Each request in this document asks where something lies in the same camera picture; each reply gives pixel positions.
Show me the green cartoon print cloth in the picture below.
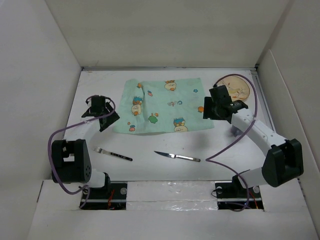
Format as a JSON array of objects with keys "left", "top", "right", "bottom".
[{"left": 113, "top": 78, "right": 214, "bottom": 135}]

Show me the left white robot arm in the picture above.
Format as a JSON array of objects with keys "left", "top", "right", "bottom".
[{"left": 47, "top": 100, "right": 117, "bottom": 199}]

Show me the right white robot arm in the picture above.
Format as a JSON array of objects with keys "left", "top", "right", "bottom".
[{"left": 203, "top": 97, "right": 304, "bottom": 197}]

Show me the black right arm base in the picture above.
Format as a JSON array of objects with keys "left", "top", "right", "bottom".
[{"left": 211, "top": 177, "right": 264, "bottom": 212}]

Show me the purple mug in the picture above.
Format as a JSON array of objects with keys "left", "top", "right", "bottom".
[{"left": 230, "top": 126, "right": 243, "bottom": 137}]

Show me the round bird pattern plate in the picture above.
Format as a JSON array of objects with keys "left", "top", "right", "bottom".
[{"left": 219, "top": 76, "right": 250, "bottom": 102}]

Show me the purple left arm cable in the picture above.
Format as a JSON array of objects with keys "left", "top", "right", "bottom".
[{"left": 47, "top": 96, "right": 117, "bottom": 208}]

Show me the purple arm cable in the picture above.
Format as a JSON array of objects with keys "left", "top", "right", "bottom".
[
  {"left": 204, "top": 73, "right": 259, "bottom": 211},
  {"left": 47, "top": 96, "right": 117, "bottom": 208}
]

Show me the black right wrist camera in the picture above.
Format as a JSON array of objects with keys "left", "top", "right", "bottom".
[{"left": 209, "top": 85, "right": 232, "bottom": 105}]

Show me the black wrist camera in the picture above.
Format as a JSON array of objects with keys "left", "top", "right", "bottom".
[
  {"left": 87, "top": 95, "right": 106, "bottom": 114},
  {"left": 209, "top": 85, "right": 232, "bottom": 105}
]

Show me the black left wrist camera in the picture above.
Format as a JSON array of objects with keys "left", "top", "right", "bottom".
[{"left": 87, "top": 95, "right": 106, "bottom": 114}]

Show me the fork with black handle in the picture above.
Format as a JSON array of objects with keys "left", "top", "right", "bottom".
[{"left": 92, "top": 146, "right": 133, "bottom": 162}]

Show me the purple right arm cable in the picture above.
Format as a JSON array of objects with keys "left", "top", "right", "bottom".
[{"left": 204, "top": 73, "right": 259, "bottom": 211}]

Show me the knife with patterned handle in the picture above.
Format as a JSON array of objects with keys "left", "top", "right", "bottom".
[{"left": 154, "top": 151, "right": 201, "bottom": 163}]

